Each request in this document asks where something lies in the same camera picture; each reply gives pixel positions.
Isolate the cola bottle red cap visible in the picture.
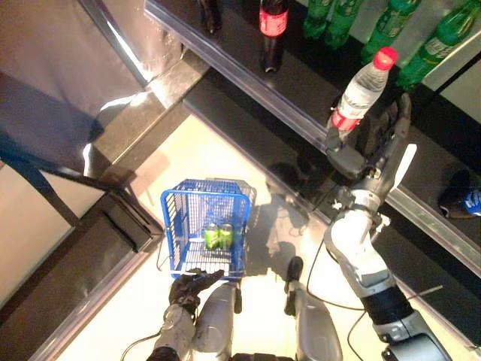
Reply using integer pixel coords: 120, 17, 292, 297
198, 0, 223, 35
258, 0, 290, 74

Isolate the silver robot right leg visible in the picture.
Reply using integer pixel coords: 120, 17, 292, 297
283, 256, 343, 361

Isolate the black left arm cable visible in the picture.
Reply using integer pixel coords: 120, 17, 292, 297
122, 330, 166, 361

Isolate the black glossy base plinth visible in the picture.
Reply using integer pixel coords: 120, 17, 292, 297
80, 50, 211, 181

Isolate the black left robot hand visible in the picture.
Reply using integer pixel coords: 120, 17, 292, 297
168, 268, 225, 313

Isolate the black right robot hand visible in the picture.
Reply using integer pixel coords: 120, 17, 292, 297
325, 92, 413, 181

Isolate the white flat wrist strip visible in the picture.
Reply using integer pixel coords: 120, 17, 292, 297
389, 144, 418, 195

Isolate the brown fabric backdrop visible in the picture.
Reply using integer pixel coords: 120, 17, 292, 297
0, 0, 185, 170

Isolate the dark metal frame pole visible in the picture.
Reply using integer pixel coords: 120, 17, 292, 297
77, 0, 151, 86

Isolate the blue plastic shopping basket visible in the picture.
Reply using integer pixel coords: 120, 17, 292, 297
156, 178, 259, 282

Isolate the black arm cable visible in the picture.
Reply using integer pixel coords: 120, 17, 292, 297
122, 330, 166, 361
306, 180, 392, 353

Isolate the water bottle red cap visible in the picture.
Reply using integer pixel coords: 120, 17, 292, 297
325, 47, 398, 132

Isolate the silver robot leg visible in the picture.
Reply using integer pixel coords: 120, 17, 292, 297
283, 256, 343, 361
193, 281, 244, 354

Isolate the dark shelf board clear rail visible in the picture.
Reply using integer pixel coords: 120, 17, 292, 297
144, 0, 452, 159
371, 86, 481, 268

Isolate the black shelving unit white panel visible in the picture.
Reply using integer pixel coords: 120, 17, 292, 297
0, 142, 166, 361

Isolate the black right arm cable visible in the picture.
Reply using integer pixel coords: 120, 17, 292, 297
306, 180, 392, 353

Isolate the silver robot left leg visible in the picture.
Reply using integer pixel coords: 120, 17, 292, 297
193, 281, 244, 354

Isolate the cola bottle blue label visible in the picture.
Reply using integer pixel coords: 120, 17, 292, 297
437, 169, 481, 220

